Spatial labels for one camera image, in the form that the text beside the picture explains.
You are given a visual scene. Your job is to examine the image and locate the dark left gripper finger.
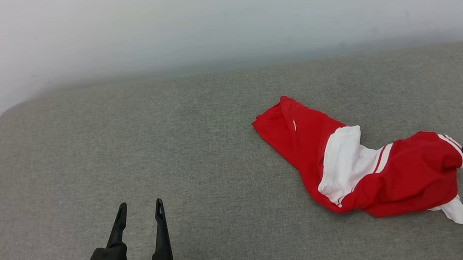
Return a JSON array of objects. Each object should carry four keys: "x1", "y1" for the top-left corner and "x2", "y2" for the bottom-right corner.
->
[
  {"x1": 143, "y1": 197, "x2": 175, "y2": 260},
  {"x1": 100, "y1": 202, "x2": 133, "y2": 250}
]

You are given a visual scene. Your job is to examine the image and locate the red and white basketball jersey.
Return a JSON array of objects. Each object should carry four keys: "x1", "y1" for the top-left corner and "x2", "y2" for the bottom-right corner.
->
[{"x1": 248, "y1": 71, "x2": 463, "y2": 251}]

